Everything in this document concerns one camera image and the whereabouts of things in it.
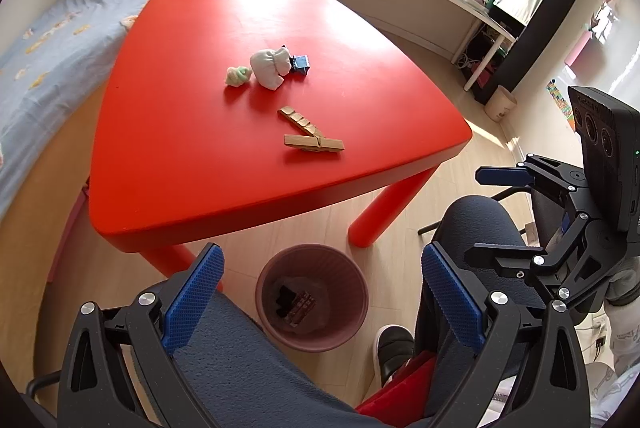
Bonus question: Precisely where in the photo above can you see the person's right forearm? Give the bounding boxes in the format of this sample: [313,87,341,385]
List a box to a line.
[597,253,640,364]

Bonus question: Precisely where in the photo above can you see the dark wrappers inside bin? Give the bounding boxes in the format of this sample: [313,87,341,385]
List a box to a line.
[272,285,319,325]

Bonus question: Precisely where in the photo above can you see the wooden bed frame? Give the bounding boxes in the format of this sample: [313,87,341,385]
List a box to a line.
[0,0,222,309]

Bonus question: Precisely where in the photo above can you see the light blue printed bedsheet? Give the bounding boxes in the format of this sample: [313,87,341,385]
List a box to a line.
[0,0,219,221]

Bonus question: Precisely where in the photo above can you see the red cloth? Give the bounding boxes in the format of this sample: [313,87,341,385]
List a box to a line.
[354,350,439,428]

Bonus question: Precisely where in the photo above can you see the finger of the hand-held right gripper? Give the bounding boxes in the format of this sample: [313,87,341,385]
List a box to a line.
[464,213,615,304]
[475,154,591,211]

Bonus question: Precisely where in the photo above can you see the pink plastic waste bin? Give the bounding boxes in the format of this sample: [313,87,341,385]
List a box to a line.
[255,244,370,353]

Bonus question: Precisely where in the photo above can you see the tangle of cables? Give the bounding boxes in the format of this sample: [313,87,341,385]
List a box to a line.
[456,31,502,76]

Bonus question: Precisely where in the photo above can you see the colourful wall sticker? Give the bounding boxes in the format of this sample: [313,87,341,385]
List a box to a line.
[547,79,574,132]

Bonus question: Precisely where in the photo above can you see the wooden clothespin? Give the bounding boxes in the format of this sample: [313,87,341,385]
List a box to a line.
[277,106,327,140]
[283,133,346,154]

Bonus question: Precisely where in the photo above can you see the white cloth pouch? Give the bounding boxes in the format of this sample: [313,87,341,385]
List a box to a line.
[250,48,292,92]

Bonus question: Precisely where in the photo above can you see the black shoe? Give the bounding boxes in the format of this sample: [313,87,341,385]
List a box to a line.
[375,325,417,388]

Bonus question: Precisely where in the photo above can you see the black chair armrest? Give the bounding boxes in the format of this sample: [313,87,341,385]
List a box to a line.
[24,370,67,411]

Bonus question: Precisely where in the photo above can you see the black wardrobe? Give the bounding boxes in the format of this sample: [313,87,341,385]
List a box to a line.
[472,0,597,105]

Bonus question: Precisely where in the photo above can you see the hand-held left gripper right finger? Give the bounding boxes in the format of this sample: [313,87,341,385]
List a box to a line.
[421,243,591,428]

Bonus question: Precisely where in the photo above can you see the person's right leg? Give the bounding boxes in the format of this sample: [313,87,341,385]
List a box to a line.
[414,195,551,428]

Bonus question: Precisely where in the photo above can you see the person's left leg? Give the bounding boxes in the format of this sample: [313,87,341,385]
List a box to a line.
[170,292,386,428]

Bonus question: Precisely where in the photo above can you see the red plastic table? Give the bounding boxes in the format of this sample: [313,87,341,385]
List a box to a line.
[89,0,473,294]

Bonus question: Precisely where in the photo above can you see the beige waste bin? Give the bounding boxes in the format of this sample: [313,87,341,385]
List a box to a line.
[483,85,519,123]

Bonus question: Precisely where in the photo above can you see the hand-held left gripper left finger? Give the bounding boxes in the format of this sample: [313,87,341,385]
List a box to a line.
[57,243,226,428]

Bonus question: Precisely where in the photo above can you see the green white crumpled wad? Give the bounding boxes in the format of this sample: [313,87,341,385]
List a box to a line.
[225,65,254,87]

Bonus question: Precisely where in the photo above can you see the person's leg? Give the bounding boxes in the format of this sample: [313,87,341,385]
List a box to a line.
[414,195,551,428]
[170,292,386,428]

